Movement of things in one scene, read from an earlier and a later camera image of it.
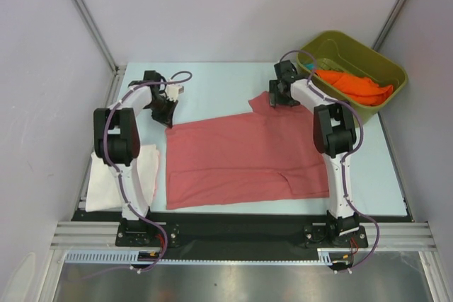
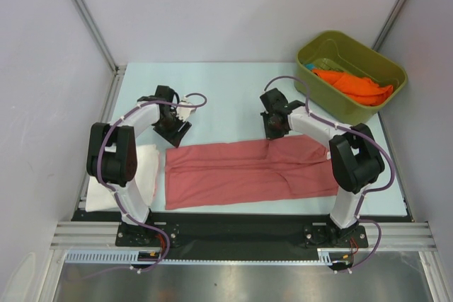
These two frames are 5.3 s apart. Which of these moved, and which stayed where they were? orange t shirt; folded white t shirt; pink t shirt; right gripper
Moved: pink t shirt; right gripper
Stayed: folded white t shirt; orange t shirt
